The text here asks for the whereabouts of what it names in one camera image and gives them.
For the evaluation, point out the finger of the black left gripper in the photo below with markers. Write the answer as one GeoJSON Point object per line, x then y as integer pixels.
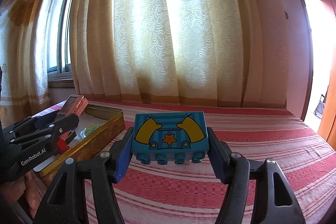
{"type": "Point", "coordinates": [67, 123]}
{"type": "Point", "coordinates": [31, 128]}

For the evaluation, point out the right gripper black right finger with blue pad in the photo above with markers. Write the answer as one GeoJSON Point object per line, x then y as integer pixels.
{"type": "Point", "coordinates": [274, 199]}

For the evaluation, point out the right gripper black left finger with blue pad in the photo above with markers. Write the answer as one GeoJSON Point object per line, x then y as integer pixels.
{"type": "Point", "coordinates": [64, 200]}

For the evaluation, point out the yellow-green toy brick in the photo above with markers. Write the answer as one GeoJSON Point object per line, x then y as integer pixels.
{"type": "Point", "coordinates": [86, 131]}

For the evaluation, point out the rose gold rectangular case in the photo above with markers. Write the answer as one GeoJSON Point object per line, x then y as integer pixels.
{"type": "Point", "coordinates": [75, 104]}

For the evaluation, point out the blue printed toy brick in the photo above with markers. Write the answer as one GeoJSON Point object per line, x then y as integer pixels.
{"type": "Point", "coordinates": [164, 137]}

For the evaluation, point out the red toy brick plate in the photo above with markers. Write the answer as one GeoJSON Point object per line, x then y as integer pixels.
{"type": "Point", "coordinates": [62, 146]}

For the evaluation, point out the person's left hand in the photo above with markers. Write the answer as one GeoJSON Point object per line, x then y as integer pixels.
{"type": "Point", "coordinates": [26, 186]}

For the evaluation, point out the gold metal tin box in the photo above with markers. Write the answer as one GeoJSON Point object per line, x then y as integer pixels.
{"type": "Point", "coordinates": [111, 123]}

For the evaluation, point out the wooden door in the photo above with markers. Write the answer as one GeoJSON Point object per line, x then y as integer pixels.
{"type": "Point", "coordinates": [327, 127]}

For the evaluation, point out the cream patterned curtain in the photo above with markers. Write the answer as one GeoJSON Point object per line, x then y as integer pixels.
{"type": "Point", "coordinates": [225, 53]}

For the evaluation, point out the window frame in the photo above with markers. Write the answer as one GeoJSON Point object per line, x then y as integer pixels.
{"type": "Point", "coordinates": [58, 46]}

